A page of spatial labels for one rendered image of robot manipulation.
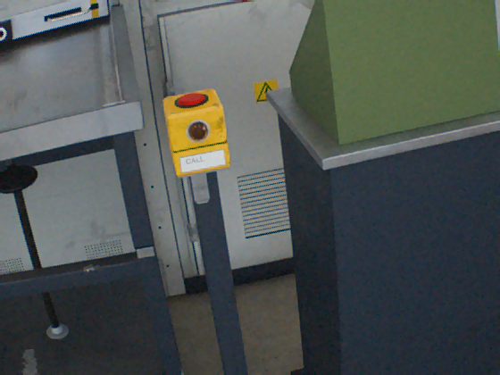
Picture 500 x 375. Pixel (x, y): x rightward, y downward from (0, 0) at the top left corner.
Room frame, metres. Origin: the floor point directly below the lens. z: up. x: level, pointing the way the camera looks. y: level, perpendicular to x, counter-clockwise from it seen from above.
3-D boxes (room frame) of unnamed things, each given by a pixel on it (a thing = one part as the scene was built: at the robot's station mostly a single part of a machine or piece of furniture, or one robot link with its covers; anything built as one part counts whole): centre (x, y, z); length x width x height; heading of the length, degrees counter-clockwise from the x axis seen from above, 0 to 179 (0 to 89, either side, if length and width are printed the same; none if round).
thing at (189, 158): (1.23, 0.07, 0.85); 0.08 x 0.08 x 0.10; 7
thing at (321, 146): (1.49, -0.29, 0.74); 0.42 x 0.32 x 0.02; 101
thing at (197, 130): (1.18, 0.06, 0.87); 0.03 x 0.01 x 0.03; 97
